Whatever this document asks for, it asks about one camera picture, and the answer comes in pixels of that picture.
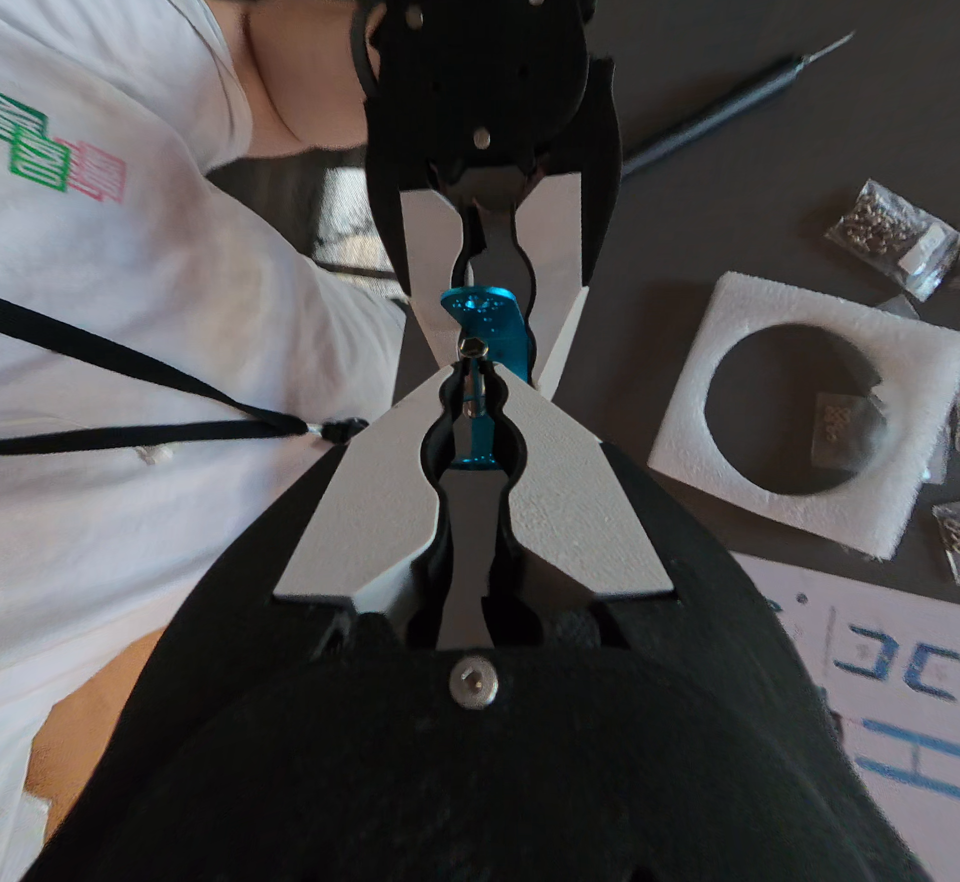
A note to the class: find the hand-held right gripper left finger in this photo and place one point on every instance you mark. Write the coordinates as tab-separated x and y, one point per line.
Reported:
360	522

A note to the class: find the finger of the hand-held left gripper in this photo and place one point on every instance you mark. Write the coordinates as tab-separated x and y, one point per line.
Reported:
559	245
427	245

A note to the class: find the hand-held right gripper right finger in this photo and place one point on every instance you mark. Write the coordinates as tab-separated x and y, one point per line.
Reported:
585	522

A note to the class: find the blue metal bracket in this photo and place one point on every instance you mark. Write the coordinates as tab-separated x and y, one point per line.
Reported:
480	305

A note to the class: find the small silver screw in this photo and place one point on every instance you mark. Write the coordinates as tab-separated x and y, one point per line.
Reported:
472	347

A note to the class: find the person's left forearm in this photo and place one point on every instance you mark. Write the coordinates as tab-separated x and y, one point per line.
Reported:
307	72

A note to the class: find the dark grey desk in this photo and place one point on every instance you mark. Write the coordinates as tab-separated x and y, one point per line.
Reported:
675	245

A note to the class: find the black precision screwdriver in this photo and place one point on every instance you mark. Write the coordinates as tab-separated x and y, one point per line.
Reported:
720	117

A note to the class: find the person in white shirt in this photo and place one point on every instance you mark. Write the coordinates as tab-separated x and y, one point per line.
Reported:
150	260

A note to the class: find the group of clear screw bags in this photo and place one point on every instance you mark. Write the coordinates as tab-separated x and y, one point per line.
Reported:
877	222

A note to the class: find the printed instruction sheet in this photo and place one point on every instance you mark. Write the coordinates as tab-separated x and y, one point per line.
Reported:
885	732

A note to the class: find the white foam frame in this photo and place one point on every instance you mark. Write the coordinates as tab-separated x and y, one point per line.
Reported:
690	447

